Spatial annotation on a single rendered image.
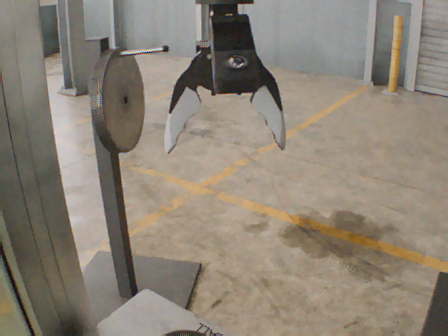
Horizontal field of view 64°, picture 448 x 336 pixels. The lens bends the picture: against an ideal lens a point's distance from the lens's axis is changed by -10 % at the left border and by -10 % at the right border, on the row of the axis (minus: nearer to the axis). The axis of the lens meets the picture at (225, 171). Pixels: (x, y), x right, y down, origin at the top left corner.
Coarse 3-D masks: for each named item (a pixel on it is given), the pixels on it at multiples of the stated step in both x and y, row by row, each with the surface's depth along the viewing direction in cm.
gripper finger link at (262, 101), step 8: (264, 88) 47; (256, 96) 48; (264, 96) 48; (256, 104) 48; (264, 104) 48; (272, 104) 48; (264, 112) 48; (272, 112) 49; (280, 112) 49; (264, 120) 50; (272, 120) 49; (280, 120) 49; (272, 128) 49; (280, 128) 49; (280, 136) 50; (280, 144) 51
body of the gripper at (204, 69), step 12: (204, 0) 42; (216, 0) 42; (228, 0) 42; (240, 0) 42; (252, 0) 43; (216, 12) 44; (228, 12) 44; (204, 48) 45; (204, 60) 45; (204, 72) 45; (204, 84) 46
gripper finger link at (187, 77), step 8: (192, 64) 45; (184, 72) 46; (192, 72) 46; (176, 80) 46; (184, 80) 46; (192, 80) 46; (176, 88) 46; (184, 88) 46; (192, 88) 47; (176, 96) 47; (168, 112) 47
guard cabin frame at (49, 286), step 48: (0, 0) 16; (0, 48) 17; (0, 96) 18; (48, 96) 20; (0, 144) 18; (48, 144) 21; (0, 192) 19; (48, 192) 22; (0, 240) 21; (48, 240) 22; (48, 288) 23
